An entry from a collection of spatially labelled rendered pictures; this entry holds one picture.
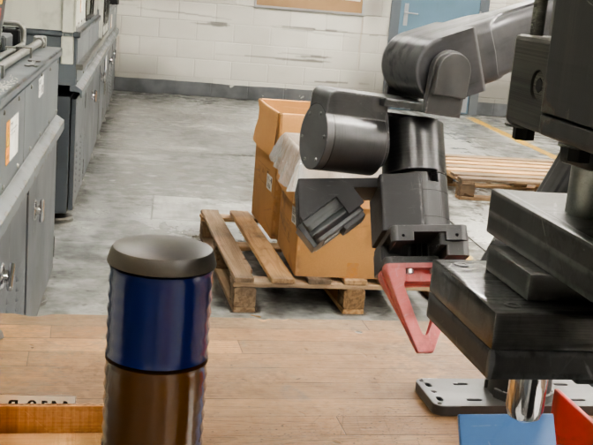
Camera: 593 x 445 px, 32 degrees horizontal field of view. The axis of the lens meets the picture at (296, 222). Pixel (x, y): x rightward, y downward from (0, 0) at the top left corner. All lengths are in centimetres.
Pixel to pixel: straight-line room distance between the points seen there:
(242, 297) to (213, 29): 747
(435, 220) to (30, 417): 38
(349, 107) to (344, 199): 8
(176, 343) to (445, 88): 56
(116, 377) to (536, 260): 27
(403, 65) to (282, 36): 1054
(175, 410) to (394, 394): 69
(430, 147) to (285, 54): 1057
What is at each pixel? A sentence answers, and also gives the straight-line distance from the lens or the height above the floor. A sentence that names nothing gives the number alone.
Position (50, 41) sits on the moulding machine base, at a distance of 520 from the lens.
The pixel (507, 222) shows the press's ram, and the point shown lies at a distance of 61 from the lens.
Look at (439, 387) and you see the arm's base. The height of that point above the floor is 91.
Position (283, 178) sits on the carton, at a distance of 423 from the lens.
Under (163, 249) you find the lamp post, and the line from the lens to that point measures 37.
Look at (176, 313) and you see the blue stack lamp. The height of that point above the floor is 118.
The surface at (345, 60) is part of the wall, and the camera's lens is 1157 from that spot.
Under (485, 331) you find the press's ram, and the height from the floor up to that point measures 113.
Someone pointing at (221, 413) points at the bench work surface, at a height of 90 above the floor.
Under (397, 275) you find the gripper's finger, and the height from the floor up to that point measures 106.
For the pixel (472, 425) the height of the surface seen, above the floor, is 101.
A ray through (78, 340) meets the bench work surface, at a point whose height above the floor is 90.
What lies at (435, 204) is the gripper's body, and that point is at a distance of 90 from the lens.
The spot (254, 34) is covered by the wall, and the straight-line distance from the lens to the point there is 1142.
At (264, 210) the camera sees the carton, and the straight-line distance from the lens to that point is 489.
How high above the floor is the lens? 129
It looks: 13 degrees down
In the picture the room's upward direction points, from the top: 5 degrees clockwise
